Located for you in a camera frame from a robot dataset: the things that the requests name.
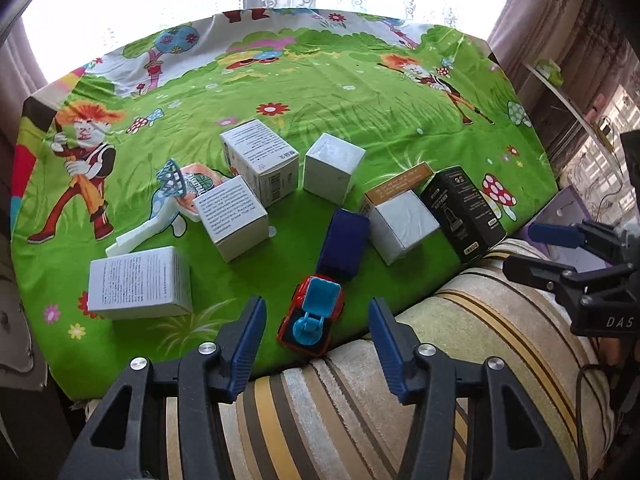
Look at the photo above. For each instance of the large white barcode box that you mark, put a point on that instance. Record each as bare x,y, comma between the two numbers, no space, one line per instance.
260,160

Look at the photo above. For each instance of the plain white box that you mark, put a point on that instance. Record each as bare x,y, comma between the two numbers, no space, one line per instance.
332,165

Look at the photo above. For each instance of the dark blue box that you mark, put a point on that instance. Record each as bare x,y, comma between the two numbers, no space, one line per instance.
342,245

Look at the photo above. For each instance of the red toy car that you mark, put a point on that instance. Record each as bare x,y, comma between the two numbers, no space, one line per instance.
312,320

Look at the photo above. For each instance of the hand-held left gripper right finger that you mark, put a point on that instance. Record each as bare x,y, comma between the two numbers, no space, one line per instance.
390,350

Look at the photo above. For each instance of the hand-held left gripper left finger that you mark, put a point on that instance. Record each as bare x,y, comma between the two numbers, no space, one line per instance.
247,340

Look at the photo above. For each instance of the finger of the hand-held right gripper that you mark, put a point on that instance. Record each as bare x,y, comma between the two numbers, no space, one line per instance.
535,270
555,235

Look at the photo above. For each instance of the purple cardboard box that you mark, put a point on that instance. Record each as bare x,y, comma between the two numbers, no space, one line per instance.
565,207

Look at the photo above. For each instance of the white plastic holder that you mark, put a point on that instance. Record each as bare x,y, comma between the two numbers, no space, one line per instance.
145,232

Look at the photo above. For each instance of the green item on shelf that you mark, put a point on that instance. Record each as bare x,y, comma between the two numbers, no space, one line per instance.
550,71

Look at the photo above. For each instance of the white box with printed text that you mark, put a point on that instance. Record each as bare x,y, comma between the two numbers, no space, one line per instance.
230,217

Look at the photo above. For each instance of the white box with orange flap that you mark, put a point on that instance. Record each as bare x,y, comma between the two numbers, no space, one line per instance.
400,220

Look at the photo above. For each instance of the beige curtain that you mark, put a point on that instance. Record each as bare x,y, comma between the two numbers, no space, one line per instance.
15,35
550,15

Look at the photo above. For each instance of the white box with pink label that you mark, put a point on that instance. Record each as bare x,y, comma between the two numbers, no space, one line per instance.
140,285

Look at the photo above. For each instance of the green cartoon printed bedsheet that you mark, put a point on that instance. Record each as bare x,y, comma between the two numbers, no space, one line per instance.
350,100

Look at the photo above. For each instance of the black box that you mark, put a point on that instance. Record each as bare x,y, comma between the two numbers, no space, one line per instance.
465,210

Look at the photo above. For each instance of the white shelf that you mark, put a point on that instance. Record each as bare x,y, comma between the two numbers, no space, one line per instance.
570,105

